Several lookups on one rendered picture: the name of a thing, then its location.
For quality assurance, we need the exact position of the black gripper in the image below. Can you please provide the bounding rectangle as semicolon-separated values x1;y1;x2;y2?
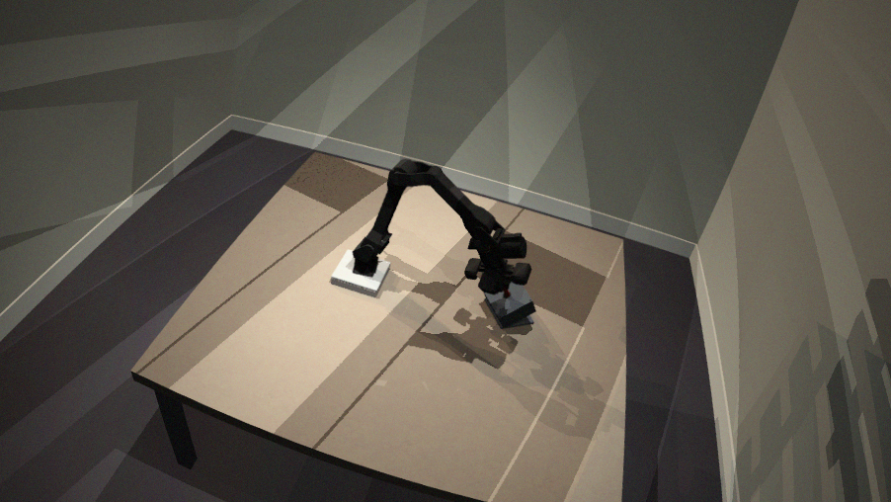
464;256;532;291

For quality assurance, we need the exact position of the grey square panel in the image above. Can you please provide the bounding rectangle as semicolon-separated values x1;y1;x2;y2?
484;282;535;329

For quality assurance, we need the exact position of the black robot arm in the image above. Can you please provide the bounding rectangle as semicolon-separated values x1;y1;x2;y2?
352;159;527;295

